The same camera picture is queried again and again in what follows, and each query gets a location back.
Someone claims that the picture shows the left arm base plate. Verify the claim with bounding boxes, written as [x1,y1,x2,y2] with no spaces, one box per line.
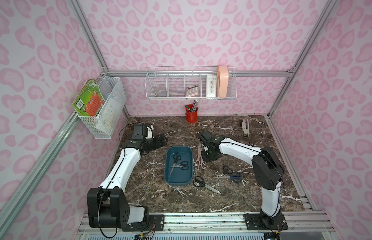
[123,214,165,232]

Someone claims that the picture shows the small pink calculator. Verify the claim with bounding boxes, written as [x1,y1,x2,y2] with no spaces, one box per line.
[185,85,200,98]

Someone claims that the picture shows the pink scissors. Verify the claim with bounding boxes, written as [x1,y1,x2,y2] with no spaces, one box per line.
[194,143,206,171]

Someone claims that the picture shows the green red booklet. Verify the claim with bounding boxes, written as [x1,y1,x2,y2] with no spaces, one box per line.
[72,79,106,117]

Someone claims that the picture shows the pens in cup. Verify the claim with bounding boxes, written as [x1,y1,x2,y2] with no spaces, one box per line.
[185,99,199,113]

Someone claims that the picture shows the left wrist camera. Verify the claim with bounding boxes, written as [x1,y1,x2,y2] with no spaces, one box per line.
[132,123,154,141]

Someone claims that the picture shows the white wire side basket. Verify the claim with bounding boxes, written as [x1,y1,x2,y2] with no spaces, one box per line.
[73,77,127,139]

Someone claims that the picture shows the white card pack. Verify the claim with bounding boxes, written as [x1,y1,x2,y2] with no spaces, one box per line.
[205,75,217,98]

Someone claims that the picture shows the white paper sheet in basket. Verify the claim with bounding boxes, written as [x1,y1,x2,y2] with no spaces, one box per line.
[95,97,123,136]

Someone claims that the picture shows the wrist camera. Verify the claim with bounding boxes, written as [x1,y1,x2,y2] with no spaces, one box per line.
[132,123,154,141]
[198,131,216,147]

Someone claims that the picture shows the small grey handled scissors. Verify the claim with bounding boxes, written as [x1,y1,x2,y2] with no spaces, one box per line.
[169,153,189,176]

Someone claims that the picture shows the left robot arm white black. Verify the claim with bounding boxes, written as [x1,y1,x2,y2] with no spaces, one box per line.
[87,134,168,229]

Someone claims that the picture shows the white wire wall shelf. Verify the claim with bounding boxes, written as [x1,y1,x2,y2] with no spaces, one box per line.
[145,66,237,100]

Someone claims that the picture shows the red pen cup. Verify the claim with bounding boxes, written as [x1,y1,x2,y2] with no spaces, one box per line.
[185,104,198,124]

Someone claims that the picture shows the pink box on shelf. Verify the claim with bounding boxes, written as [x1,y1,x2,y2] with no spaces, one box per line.
[217,66,229,98]

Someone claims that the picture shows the black handled silver scissors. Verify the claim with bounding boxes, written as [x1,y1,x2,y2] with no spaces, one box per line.
[192,176,221,195]

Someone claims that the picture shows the teal plastic storage box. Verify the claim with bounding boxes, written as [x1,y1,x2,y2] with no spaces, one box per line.
[164,146,193,186]

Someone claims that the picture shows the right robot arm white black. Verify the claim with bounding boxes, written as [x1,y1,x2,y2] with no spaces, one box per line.
[198,132,284,218]

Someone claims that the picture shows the blue handled scissors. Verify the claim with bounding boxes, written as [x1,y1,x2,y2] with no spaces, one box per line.
[216,165,242,184]

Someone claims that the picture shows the beige thread snips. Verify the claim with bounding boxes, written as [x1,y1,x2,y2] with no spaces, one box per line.
[240,120,250,137]

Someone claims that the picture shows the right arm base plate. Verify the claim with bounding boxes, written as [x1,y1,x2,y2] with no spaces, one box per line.
[243,212,289,231]

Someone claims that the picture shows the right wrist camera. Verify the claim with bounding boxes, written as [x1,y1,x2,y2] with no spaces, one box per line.
[198,131,216,147]

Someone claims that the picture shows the clear tape roll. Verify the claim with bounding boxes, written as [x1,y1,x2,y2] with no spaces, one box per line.
[155,87,167,98]

